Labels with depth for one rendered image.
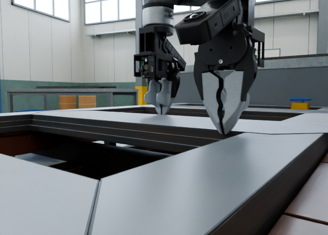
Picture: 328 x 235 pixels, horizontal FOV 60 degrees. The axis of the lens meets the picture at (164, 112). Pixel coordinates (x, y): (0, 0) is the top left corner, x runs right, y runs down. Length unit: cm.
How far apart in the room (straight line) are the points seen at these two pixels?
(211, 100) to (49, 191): 29
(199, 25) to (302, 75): 100
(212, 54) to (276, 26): 951
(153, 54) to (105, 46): 1151
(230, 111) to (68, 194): 28
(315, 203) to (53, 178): 19
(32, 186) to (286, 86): 121
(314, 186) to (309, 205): 5
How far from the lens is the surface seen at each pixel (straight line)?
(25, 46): 1092
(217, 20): 36
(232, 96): 40
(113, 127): 56
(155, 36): 67
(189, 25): 34
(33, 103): 1097
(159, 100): 67
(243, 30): 40
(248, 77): 39
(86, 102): 885
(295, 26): 989
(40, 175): 21
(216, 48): 41
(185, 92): 151
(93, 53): 1249
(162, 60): 65
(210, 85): 41
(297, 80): 131
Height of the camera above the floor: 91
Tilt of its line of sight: 4 degrees down
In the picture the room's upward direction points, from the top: straight up
